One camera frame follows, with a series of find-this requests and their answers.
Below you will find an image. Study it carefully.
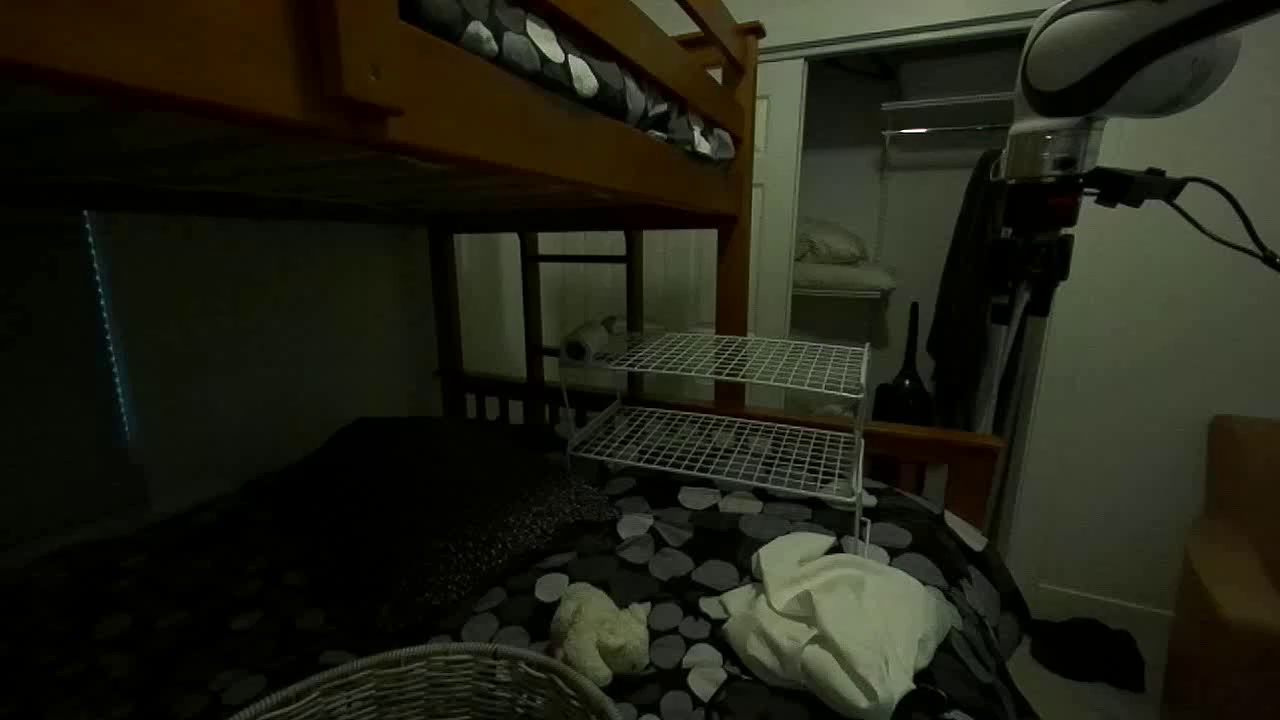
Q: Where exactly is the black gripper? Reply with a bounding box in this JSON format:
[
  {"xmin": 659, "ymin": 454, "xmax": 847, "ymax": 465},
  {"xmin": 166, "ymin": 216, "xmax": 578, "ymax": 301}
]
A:
[{"xmin": 991, "ymin": 177, "xmax": 1083, "ymax": 319}]

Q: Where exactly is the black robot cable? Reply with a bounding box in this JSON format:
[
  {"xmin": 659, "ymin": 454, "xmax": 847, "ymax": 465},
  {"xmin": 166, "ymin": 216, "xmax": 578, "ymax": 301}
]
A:
[{"xmin": 1081, "ymin": 166, "xmax": 1280, "ymax": 278}]

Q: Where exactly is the blue LED light strip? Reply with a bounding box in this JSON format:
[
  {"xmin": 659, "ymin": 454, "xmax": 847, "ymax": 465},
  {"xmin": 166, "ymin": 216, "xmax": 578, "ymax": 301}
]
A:
[{"xmin": 80, "ymin": 205, "xmax": 141, "ymax": 454}]

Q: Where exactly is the pebble print bunk mattress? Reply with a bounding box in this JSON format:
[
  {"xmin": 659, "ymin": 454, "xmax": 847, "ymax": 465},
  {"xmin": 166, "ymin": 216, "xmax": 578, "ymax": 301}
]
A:
[{"xmin": 395, "ymin": 0, "xmax": 740, "ymax": 170}]

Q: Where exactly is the closet shelf with rod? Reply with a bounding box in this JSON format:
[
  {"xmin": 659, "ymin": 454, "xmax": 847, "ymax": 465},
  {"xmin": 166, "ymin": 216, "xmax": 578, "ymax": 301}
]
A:
[{"xmin": 877, "ymin": 88, "xmax": 1019, "ymax": 153}]

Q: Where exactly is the dark speckled blanket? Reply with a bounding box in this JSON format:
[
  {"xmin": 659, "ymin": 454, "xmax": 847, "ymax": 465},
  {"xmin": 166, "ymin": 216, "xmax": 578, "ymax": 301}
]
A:
[{"xmin": 0, "ymin": 411, "xmax": 619, "ymax": 720}]

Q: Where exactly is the pebble print bedspread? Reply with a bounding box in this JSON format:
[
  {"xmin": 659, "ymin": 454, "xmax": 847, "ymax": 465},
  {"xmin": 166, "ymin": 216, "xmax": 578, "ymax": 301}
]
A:
[{"xmin": 442, "ymin": 460, "xmax": 1032, "ymax": 720}]

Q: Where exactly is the small pale object on rack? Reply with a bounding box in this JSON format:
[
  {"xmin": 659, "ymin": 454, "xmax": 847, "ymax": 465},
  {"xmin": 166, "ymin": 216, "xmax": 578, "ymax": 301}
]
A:
[{"xmin": 559, "ymin": 316, "xmax": 632, "ymax": 369}]

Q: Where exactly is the woven wicker basket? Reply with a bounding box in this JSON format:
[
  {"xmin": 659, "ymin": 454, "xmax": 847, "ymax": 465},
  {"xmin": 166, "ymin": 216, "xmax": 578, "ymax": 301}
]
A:
[{"xmin": 227, "ymin": 642, "xmax": 619, "ymax": 720}]

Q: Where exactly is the cream teddy bear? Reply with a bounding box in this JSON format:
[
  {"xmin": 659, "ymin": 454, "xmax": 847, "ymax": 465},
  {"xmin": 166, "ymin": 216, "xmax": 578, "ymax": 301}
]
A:
[{"xmin": 546, "ymin": 579, "xmax": 654, "ymax": 691}]

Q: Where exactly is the white folded bedding stack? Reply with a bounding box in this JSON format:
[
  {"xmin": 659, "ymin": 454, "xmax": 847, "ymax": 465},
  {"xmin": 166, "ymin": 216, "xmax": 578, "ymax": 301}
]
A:
[{"xmin": 790, "ymin": 260, "xmax": 901, "ymax": 301}]

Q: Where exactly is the white crumpled cloth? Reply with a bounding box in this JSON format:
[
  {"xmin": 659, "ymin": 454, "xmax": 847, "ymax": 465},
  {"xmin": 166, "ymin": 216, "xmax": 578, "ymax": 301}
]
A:
[{"xmin": 717, "ymin": 527, "xmax": 964, "ymax": 720}]

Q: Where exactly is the wooden bunk bed frame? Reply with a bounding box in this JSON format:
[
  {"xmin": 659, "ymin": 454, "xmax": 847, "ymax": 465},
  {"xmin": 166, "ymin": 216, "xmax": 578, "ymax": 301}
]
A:
[{"xmin": 0, "ymin": 0, "xmax": 1006, "ymax": 538}]

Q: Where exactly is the black hand brush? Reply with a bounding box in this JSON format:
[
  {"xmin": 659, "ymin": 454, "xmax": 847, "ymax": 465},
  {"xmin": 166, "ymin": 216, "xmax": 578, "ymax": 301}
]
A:
[{"xmin": 870, "ymin": 301, "xmax": 939, "ymax": 428}]

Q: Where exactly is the brown cardboard box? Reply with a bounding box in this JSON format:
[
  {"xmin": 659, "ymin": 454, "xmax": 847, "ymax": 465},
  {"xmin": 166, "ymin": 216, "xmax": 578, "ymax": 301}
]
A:
[{"xmin": 1161, "ymin": 411, "xmax": 1280, "ymax": 720}]

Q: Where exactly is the dark cloth on floor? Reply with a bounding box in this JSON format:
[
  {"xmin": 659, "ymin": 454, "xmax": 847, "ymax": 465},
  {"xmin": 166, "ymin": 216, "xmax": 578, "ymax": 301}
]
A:
[{"xmin": 1022, "ymin": 613, "xmax": 1149, "ymax": 696}]

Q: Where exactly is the white pillow in closet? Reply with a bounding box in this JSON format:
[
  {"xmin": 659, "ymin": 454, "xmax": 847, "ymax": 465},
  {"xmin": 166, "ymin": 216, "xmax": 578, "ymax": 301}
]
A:
[{"xmin": 790, "ymin": 216, "xmax": 870, "ymax": 267}]

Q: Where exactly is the white two-tier wire rack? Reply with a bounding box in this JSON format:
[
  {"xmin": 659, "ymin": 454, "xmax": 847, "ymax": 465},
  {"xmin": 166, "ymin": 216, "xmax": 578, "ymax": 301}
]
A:
[{"xmin": 562, "ymin": 325, "xmax": 877, "ymax": 540}]

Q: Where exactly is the dark hanging garment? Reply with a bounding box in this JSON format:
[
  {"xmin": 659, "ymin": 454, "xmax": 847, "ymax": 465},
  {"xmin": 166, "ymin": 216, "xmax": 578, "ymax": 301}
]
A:
[{"xmin": 926, "ymin": 148, "xmax": 1019, "ymax": 433}]

